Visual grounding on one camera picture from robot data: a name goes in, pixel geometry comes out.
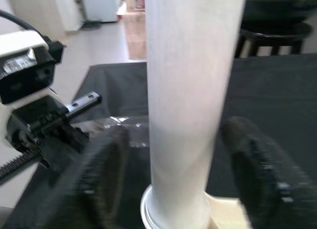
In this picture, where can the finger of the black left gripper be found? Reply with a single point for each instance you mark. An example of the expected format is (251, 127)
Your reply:
(67, 142)

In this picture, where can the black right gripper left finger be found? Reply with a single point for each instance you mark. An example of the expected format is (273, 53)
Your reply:
(81, 187)

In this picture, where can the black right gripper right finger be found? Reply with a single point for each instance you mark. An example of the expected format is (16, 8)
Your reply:
(272, 184)

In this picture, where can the white plastic table leg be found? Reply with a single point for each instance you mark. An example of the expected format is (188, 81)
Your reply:
(188, 90)

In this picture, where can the white plastic table top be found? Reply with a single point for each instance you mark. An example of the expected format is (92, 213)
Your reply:
(227, 214)

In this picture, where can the black table cloth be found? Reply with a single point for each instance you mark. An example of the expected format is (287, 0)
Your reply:
(272, 95)

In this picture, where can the white fridge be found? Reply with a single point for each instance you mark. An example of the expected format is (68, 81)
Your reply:
(100, 6)

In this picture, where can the black stool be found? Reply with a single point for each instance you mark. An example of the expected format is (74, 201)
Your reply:
(275, 35)

